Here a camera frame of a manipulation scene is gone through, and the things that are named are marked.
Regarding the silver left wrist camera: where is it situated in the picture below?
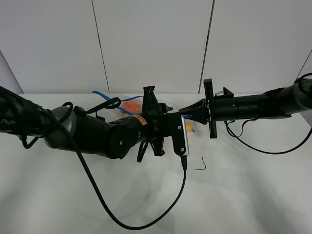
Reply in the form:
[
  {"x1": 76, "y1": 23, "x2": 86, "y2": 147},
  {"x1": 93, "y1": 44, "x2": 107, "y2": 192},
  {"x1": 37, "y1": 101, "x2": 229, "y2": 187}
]
[{"x1": 171, "y1": 114, "x2": 189, "y2": 156}]

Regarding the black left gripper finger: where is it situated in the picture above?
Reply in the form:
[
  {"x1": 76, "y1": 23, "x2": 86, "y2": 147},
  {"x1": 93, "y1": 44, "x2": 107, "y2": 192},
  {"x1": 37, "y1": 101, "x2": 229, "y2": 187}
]
[{"x1": 158, "y1": 103, "x2": 173, "y2": 115}]

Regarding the orange fruit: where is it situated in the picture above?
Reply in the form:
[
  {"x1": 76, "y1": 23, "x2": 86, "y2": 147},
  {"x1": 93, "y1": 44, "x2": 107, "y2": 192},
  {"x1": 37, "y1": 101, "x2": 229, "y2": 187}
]
[{"x1": 122, "y1": 100, "x2": 142, "y2": 115}]

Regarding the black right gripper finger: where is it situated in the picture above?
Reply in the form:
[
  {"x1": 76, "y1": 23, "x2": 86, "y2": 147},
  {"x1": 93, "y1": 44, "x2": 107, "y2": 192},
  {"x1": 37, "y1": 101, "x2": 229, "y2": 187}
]
[
  {"x1": 185, "y1": 114, "x2": 209, "y2": 125},
  {"x1": 178, "y1": 98, "x2": 207, "y2": 115}
]

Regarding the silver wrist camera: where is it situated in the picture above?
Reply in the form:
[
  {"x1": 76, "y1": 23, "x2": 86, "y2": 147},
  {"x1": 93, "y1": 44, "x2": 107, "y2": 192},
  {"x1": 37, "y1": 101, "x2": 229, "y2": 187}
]
[
  {"x1": 215, "y1": 90, "x2": 226, "y2": 97},
  {"x1": 171, "y1": 114, "x2": 189, "y2": 156}
]

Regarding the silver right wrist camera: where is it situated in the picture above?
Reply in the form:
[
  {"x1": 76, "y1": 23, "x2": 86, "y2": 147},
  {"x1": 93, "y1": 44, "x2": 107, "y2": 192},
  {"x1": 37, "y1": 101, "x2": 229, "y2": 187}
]
[{"x1": 215, "y1": 90, "x2": 226, "y2": 97}]

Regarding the yellow pear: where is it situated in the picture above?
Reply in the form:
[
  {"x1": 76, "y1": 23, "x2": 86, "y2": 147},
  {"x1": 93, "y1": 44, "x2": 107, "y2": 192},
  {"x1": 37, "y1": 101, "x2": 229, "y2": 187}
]
[{"x1": 186, "y1": 121, "x2": 194, "y2": 132}]

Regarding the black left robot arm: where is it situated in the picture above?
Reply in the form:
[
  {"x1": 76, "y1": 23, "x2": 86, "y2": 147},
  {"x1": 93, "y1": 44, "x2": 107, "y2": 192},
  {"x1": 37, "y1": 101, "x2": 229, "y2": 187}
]
[{"x1": 0, "y1": 86, "x2": 188, "y2": 161}]

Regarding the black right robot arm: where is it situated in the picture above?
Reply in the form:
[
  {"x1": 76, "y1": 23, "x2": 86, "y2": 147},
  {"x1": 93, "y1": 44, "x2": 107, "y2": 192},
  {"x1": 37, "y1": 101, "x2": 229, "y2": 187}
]
[{"x1": 179, "y1": 78, "x2": 312, "y2": 138}]

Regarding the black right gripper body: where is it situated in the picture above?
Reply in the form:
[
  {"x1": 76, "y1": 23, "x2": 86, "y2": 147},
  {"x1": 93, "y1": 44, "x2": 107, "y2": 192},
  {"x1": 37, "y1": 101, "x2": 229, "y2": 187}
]
[{"x1": 203, "y1": 78, "x2": 234, "y2": 138}]

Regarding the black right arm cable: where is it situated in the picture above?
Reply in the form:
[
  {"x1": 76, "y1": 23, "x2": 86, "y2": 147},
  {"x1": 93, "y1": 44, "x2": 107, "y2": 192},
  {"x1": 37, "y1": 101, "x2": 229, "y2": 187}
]
[{"x1": 224, "y1": 72, "x2": 312, "y2": 155}]

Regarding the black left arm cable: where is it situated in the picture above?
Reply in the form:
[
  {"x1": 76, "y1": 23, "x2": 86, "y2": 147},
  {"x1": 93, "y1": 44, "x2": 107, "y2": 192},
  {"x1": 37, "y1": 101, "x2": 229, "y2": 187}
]
[{"x1": 0, "y1": 86, "x2": 189, "y2": 230}]

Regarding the clear zip file bag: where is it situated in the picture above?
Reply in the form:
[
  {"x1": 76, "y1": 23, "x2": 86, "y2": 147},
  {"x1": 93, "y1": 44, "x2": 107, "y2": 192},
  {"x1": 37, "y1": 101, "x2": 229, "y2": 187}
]
[{"x1": 92, "y1": 90, "x2": 195, "y2": 132}]

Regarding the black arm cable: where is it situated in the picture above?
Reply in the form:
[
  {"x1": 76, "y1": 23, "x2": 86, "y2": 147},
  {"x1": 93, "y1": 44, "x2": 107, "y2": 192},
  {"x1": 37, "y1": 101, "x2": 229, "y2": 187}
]
[
  {"x1": 0, "y1": 86, "x2": 189, "y2": 230},
  {"x1": 224, "y1": 72, "x2": 312, "y2": 155}
]

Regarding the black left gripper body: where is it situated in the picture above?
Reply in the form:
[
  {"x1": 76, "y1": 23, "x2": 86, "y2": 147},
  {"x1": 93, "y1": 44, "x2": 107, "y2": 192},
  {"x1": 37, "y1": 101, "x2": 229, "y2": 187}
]
[{"x1": 137, "y1": 86, "x2": 181, "y2": 162}]

